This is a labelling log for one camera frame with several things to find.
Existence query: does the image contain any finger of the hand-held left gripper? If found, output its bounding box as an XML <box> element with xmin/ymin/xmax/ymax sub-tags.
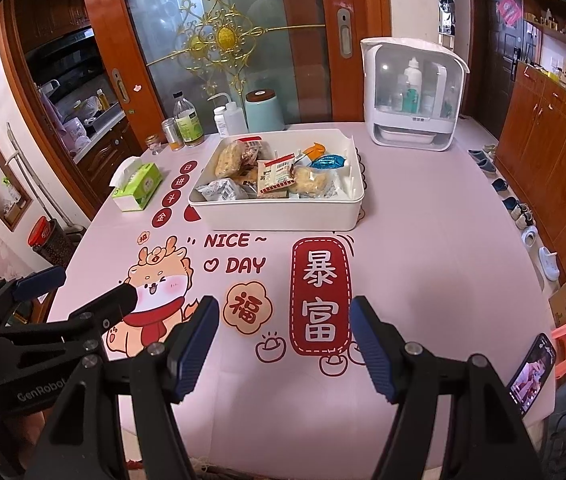
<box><xmin>0</xmin><ymin>265</ymin><xmax>67</xmax><ymax>332</ymax></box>
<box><xmin>0</xmin><ymin>284</ymin><xmax>138</xmax><ymax>352</ymax></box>

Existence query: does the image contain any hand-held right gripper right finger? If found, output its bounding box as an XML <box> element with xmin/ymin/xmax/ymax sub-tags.
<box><xmin>349</xmin><ymin>295</ymin><xmax>554</xmax><ymax>480</ymax></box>

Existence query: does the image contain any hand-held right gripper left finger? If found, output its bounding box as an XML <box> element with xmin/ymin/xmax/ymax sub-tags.
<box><xmin>28</xmin><ymin>295</ymin><xmax>220</xmax><ymax>480</ymax></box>

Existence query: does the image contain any white printed snack packet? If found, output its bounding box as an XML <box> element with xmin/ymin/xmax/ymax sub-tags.
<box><xmin>195</xmin><ymin>180</ymin><xmax>256</xmax><ymax>202</ymax></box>

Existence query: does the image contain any white plastic storage box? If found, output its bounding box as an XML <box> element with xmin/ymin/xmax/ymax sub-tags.
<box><xmin>188</xmin><ymin>128</ymin><xmax>368</xmax><ymax>231</ymax></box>

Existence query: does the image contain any clear pale rice cake packet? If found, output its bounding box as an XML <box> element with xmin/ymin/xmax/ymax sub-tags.
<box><xmin>288</xmin><ymin>166</ymin><xmax>331</xmax><ymax>197</ymax></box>

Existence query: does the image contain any clear rice crisp bar packet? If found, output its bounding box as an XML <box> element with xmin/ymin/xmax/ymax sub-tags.
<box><xmin>214</xmin><ymin>141</ymin><xmax>245</xmax><ymax>178</ymax></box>

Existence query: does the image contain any white red-edged snack packet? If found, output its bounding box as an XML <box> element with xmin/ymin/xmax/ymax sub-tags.
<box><xmin>257</xmin><ymin>156</ymin><xmax>296</xmax><ymax>195</ymax></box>

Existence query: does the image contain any blue snowflake snack packet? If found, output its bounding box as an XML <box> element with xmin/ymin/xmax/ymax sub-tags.
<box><xmin>310</xmin><ymin>154</ymin><xmax>348</xmax><ymax>171</ymax></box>

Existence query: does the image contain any red snack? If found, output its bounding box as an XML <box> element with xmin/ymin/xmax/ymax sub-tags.
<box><xmin>239</xmin><ymin>136</ymin><xmax>274</xmax><ymax>166</ymax></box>

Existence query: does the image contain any red lidded container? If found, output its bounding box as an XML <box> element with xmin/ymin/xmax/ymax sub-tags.
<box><xmin>28</xmin><ymin>216</ymin><xmax>74</xmax><ymax>267</ymax></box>

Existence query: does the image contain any green tissue box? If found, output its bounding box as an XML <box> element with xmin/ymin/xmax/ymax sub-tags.
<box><xmin>110</xmin><ymin>156</ymin><xmax>163</xmax><ymax>212</ymax></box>

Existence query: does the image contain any wooden kitchen cabinet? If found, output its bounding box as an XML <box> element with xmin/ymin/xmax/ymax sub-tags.
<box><xmin>73</xmin><ymin>115</ymin><xmax>144</xmax><ymax>216</ymax></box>

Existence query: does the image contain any smartphone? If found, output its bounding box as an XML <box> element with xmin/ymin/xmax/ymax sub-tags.
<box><xmin>507</xmin><ymin>332</ymin><xmax>556</xmax><ymax>415</ymax></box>

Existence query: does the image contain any glass bottle with green label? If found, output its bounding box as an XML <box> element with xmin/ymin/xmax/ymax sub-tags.
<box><xmin>173</xmin><ymin>91</ymin><xmax>205</xmax><ymax>147</ymax></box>

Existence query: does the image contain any row of shoes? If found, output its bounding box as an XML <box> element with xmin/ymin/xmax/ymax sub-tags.
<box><xmin>467</xmin><ymin>144</ymin><xmax>561</xmax><ymax>281</ymax></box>

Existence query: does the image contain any white countertop storage cabinet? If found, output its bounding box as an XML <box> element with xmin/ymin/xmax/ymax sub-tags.
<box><xmin>360</xmin><ymin>37</ymin><xmax>470</xmax><ymax>152</ymax></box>

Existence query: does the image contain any white squeeze bottle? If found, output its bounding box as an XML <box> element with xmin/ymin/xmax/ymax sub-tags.
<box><xmin>208</xmin><ymin>92</ymin><xmax>248</xmax><ymax>137</ymax></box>

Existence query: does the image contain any mint green canister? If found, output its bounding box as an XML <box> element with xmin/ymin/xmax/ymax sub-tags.
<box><xmin>244</xmin><ymin>90</ymin><xmax>285</xmax><ymax>132</ymax></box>

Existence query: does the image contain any white plastic bottle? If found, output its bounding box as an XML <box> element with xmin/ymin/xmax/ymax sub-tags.
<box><xmin>403</xmin><ymin>56</ymin><xmax>424</xmax><ymax>90</ymax></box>

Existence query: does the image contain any dark entrance door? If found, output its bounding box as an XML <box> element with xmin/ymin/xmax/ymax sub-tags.
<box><xmin>468</xmin><ymin>0</ymin><xmax>524</xmax><ymax>138</ymax></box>

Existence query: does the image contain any glass sliding door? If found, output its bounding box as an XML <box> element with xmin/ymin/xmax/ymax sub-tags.
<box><xmin>78</xmin><ymin>0</ymin><xmax>393</xmax><ymax>131</ymax></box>

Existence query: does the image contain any pink door decoration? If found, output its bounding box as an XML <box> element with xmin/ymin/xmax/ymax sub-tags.
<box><xmin>497</xmin><ymin>0</ymin><xmax>521</xmax><ymax>26</ymax></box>

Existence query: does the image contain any wooden wall cabinet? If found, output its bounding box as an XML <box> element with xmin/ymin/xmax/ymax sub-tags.
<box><xmin>493</xmin><ymin>0</ymin><xmax>566</xmax><ymax>273</ymax></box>

